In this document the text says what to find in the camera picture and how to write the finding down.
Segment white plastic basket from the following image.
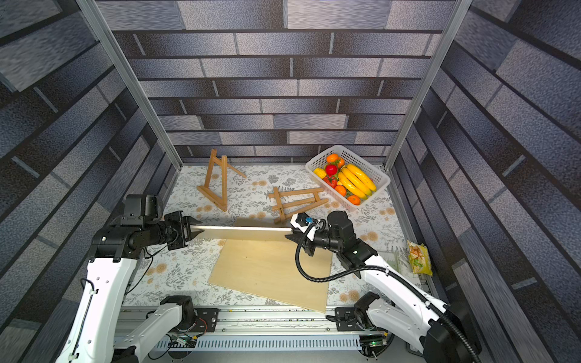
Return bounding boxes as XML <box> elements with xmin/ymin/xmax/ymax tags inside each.
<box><xmin>305</xmin><ymin>145</ymin><xmax>390</xmax><ymax>211</ymax></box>

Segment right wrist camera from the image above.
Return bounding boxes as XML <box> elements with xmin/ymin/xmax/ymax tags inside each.
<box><xmin>290</xmin><ymin>213</ymin><xmax>319</xmax><ymax>233</ymax></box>

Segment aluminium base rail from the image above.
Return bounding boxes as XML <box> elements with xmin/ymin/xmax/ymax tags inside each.
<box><xmin>146</xmin><ymin>306</ymin><xmax>394</xmax><ymax>357</ymax></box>

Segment yellow snack packet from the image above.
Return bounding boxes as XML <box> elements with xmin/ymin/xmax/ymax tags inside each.
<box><xmin>407</xmin><ymin>240</ymin><xmax>433</xmax><ymax>276</ymax></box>

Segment yellow lemon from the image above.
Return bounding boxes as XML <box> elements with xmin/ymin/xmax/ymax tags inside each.
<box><xmin>313</xmin><ymin>168</ymin><xmax>327</xmax><ymax>179</ymax></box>

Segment floral table mat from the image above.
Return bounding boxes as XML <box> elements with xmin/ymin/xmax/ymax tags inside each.
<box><xmin>119</xmin><ymin>162</ymin><xmax>430</xmax><ymax>307</ymax></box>

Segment orange fruit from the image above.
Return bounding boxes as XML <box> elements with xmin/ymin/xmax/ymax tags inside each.
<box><xmin>326</xmin><ymin>154</ymin><xmax>345</xmax><ymax>169</ymax></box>
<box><xmin>334</xmin><ymin>185</ymin><xmax>361</xmax><ymax>206</ymax></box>

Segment right aluminium frame post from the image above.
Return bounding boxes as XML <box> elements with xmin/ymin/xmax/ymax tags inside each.
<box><xmin>383</xmin><ymin>0</ymin><xmax>473</xmax><ymax>172</ymax></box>

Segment plywood board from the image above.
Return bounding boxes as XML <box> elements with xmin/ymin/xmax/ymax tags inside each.
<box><xmin>208</xmin><ymin>219</ymin><xmax>328</xmax><ymax>312</ymax></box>
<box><xmin>192</xmin><ymin>225</ymin><xmax>293</xmax><ymax>242</ymax></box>

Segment orange fruit bottom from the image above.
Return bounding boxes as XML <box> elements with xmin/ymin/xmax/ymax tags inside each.
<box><xmin>334</xmin><ymin>185</ymin><xmax>361</xmax><ymax>206</ymax></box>

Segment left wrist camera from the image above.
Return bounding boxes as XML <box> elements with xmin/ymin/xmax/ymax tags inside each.
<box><xmin>123</xmin><ymin>195</ymin><xmax>163</xmax><ymax>220</ymax></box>

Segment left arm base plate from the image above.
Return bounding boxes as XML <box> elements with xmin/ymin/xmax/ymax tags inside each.
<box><xmin>169</xmin><ymin>307</ymin><xmax>219</xmax><ymax>335</ymax></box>

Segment black corrugated cable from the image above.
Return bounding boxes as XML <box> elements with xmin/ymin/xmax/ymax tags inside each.
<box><xmin>294</xmin><ymin>219</ymin><xmax>482</xmax><ymax>363</ymax></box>

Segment aluminium frame post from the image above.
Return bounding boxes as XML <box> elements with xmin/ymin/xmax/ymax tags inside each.
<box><xmin>76</xmin><ymin>0</ymin><xmax>183</xmax><ymax>171</ymax></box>
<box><xmin>383</xmin><ymin>0</ymin><xmax>473</xmax><ymax>172</ymax></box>

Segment orange fruit top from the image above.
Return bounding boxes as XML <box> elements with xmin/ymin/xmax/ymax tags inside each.
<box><xmin>326</xmin><ymin>154</ymin><xmax>345</xmax><ymax>169</ymax></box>

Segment left aluminium frame post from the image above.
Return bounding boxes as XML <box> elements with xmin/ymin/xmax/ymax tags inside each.
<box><xmin>76</xmin><ymin>0</ymin><xmax>183</xmax><ymax>171</ymax></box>

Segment wooden easel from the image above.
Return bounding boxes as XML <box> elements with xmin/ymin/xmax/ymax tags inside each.
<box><xmin>268</xmin><ymin>187</ymin><xmax>329</xmax><ymax>224</ymax></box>
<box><xmin>196</xmin><ymin>148</ymin><xmax>248</xmax><ymax>213</ymax></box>

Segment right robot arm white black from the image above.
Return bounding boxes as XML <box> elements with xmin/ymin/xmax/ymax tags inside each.
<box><xmin>286</xmin><ymin>210</ymin><xmax>482</xmax><ymax>362</ymax></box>

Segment red strawberry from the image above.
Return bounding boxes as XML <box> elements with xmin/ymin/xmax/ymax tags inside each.
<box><xmin>323</xmin><ymin>175</ymin><xmax>337</xmax><ymax>189</ymax></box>

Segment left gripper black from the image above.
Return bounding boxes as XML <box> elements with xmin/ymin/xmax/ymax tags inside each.
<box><xmin>150</xmin><ymin>209</ymin><xmax>208</xmax><ymax>247</ymax></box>

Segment yellow banana bunch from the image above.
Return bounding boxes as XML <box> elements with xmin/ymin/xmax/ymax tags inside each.
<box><xmin>337</xmin><ymin>164</ymin><xmax>378</xmax><ymax>200</ymax></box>

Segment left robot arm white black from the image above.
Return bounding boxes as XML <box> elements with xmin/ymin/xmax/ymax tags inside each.
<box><xmin>56</xmin><ymin>195</ymin><xmax>198</xmax><ymax>362</ymax></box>

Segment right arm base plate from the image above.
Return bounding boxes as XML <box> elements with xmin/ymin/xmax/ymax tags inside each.
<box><xmin>334</xmin><ymin>306</ymin><xmax>363</xmax><ymax>332</ymax></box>

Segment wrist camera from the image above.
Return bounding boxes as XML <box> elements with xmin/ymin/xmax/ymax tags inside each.
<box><xmin>123</xmin><ymin>195</ymin><xmax>163</xmax><ymax>220</ymax></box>
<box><xmin>290</xmin><ymin>213</ymin><xmax>319</xmax><ymax>233</ymax></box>

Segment red apple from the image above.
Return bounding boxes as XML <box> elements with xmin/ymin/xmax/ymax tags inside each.
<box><xmin>325</xmin><ymin>164</ymin><xmax>338</xmax><ymax>177</ymax></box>

